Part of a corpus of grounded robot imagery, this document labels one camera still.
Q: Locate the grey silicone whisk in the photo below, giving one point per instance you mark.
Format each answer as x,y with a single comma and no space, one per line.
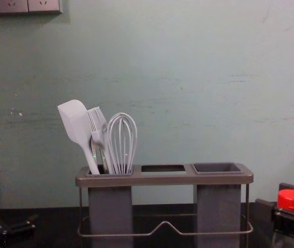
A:
122,144

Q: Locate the pale grey silicone spatula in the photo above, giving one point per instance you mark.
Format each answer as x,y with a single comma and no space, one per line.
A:
71,116

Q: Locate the grey plastic rack bin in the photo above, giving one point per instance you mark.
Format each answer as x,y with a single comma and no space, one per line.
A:
110,206
217,206

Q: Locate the grey metal utensil rack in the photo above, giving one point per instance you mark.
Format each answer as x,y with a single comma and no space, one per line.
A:
162,179

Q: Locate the grey silicone basting brush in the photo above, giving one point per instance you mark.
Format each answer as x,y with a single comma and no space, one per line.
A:
95,120

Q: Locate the grey wall socket panel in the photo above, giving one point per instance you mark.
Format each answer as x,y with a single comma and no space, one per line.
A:
20,6

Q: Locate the black table cloth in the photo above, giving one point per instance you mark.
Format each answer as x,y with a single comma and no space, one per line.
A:
59,219

